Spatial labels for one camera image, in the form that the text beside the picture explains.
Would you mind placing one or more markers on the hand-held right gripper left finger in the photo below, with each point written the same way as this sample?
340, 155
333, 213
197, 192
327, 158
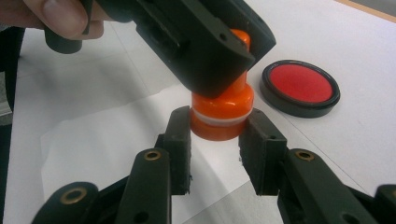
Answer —
179, 155

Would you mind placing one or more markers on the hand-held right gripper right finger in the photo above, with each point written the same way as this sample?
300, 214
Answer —
263, 155

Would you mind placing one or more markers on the orange stamp cap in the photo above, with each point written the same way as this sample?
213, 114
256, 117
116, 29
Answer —
214, 132

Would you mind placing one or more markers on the round red ink pad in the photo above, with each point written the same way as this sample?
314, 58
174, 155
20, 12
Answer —
300, 82

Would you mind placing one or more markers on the small white paper sheet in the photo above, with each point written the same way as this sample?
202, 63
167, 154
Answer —
109, 140

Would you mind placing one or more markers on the large white table cover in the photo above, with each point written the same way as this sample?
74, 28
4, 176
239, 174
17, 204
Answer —
358, 109

